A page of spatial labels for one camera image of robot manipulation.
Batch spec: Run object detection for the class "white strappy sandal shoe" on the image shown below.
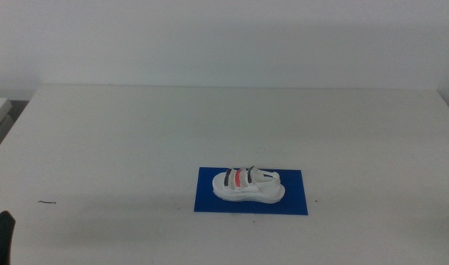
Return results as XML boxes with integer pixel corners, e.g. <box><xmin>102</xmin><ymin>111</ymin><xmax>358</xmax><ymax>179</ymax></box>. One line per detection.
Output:
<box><xmin>211</xmin><ymin>165</ymin><xmax>286</xmax><ymax>205</ymax></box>

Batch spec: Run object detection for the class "blue rectangular mat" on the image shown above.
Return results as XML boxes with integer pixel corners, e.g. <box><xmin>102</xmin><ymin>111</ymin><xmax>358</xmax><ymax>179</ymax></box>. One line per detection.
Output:
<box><xmin>194</xmin><ymin>166</ymin><xmax>309</xmax><ymax>216</ymax></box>

